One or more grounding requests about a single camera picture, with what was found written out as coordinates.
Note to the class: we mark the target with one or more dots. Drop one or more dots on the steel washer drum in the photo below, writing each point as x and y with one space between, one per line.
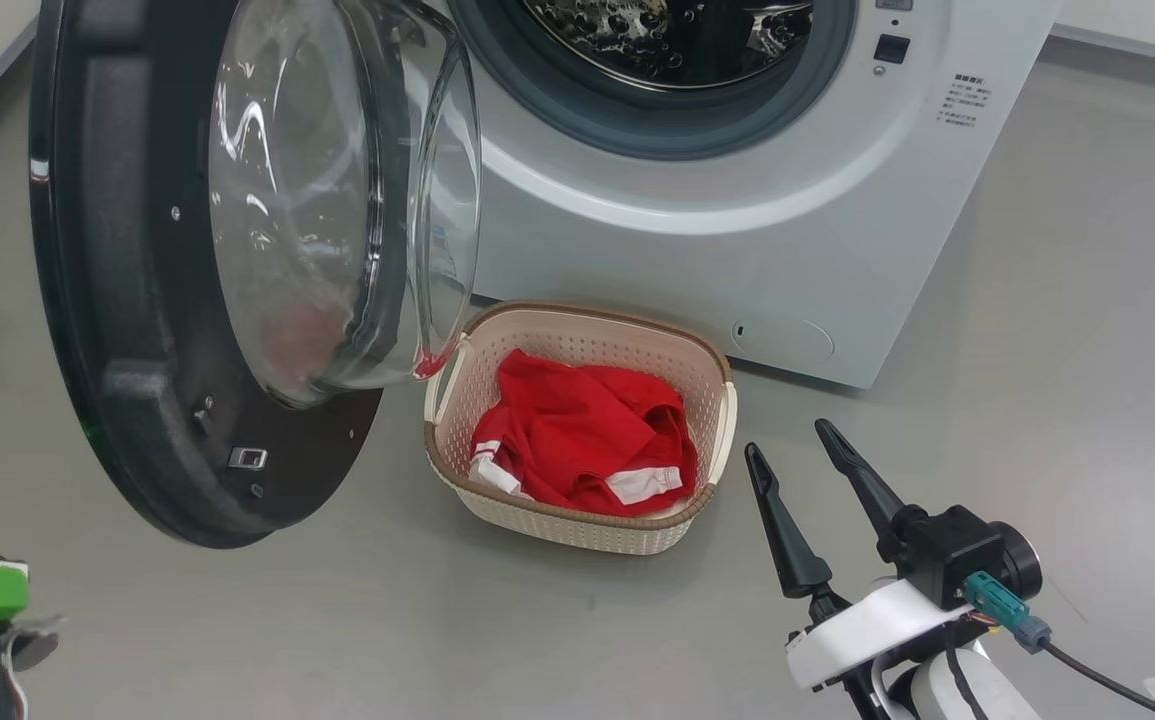
667 40

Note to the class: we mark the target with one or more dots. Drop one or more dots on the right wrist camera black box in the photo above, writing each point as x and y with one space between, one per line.
957 550

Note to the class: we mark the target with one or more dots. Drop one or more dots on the right teal camera connector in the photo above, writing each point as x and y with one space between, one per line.
1002 605

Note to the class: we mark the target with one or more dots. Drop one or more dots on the black round glass washer door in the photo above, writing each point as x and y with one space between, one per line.
137 300

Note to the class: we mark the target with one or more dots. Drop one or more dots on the red garment with white trim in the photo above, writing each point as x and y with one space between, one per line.
577 430

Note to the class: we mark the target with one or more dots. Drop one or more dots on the round drain filter cover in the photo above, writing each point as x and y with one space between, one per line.
782 338

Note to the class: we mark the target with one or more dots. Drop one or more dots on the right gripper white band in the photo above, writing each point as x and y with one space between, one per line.
857 630

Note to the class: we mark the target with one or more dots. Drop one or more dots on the black door lock socket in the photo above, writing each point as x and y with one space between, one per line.
891 49

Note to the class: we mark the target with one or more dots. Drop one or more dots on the cream perforated laundry basket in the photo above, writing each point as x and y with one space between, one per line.
577 530

